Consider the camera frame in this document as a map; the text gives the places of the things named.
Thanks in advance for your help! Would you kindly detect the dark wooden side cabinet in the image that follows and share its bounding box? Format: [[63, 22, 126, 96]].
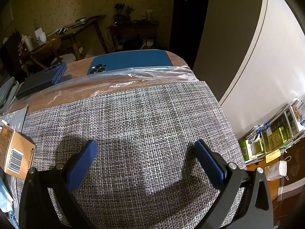
[[107, 20, 160, 53]]

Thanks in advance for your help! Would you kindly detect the blue smartphone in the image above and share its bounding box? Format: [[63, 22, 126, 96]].
[[87, 50, 174, 75]]

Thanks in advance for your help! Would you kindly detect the dark door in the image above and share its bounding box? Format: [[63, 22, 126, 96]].
[[170, 0, 211, 69]]

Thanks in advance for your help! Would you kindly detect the grey woven placemat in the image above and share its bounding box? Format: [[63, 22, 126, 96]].
[[20, 81, 247, 228]]

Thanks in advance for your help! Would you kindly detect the green smiley box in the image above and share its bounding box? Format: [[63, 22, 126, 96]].
[[268, 127, 292, 151]]

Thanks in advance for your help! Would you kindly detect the white paper roll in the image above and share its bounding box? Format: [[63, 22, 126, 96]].
[[24, 36, 36, 52]]

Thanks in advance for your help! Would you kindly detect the grey zip pouch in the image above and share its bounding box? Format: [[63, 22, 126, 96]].
[[0, 77, 19, 108]]

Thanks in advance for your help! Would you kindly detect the white door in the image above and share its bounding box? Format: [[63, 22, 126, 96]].
[[193, 0, 305, 106]]

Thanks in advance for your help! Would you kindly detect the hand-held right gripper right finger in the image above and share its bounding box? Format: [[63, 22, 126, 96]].
[[194, 139, 273, 229]]

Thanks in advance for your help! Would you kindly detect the wooden desk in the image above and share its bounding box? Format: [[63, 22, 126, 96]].
[[46, 15, 107, 61]]

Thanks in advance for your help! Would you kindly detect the clear plastic sheet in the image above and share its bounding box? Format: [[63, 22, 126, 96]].
[[5, 64, 199, 115]]

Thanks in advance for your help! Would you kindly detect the white shelf rack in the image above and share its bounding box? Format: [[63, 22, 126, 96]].
[[238, 97, 305, 165]]

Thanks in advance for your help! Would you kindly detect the potted plant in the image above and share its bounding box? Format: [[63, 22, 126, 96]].
[[113, 2, 127, 22], [125, 5, 134, 21]]

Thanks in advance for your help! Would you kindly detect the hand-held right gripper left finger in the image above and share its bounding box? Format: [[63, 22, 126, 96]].
[[19, 139, 98, 229]]

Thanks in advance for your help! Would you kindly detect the white face mask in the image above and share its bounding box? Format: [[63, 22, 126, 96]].
[[264, 156, 292, 182]]

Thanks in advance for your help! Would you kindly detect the dark blue folding phone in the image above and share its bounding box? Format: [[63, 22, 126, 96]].
[[15, 62, 72, 100]]

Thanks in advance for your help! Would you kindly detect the yellow packet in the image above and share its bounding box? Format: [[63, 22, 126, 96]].
[[265, 150, 282, 164]]

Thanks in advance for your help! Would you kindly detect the wooden chair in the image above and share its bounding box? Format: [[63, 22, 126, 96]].
[[22, 38, 84, 70]]

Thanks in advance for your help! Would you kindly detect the brown cardboard box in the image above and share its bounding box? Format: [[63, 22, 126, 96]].
[[0, 122, 36, 179]]

